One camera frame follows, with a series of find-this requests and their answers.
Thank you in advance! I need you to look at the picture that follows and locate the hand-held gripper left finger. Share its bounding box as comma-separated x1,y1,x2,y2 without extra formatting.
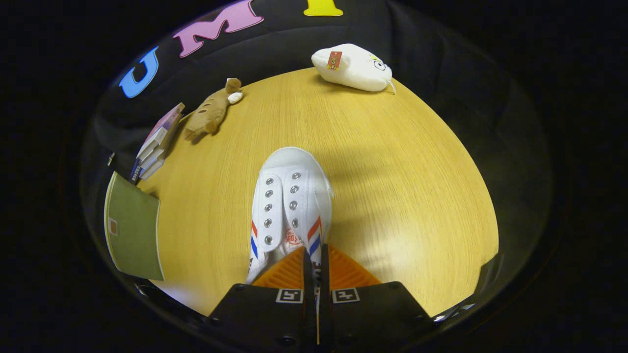
209,247,318,353

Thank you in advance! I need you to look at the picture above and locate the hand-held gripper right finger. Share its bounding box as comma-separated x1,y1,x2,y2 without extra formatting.
319,244,433,351

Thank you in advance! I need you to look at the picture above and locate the white striped canvas shoe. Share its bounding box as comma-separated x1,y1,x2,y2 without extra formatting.
245,147,335,295

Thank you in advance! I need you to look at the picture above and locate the green fabric storage box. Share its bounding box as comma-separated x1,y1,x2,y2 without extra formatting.
104,171,165,281

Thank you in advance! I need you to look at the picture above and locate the grey blue book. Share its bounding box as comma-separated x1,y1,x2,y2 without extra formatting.
140,157,165,180

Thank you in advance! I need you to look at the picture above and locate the white paperback book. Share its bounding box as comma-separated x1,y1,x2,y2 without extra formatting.
139,142,168,172

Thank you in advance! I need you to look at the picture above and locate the brown plush toy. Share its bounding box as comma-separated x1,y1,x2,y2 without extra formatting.
184,78,244,142

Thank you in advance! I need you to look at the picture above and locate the pink cover book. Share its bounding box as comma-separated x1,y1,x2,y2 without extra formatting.
137,102,186,157

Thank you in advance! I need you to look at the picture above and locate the white plush toy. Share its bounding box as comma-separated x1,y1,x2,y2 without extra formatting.
311,43,396,95

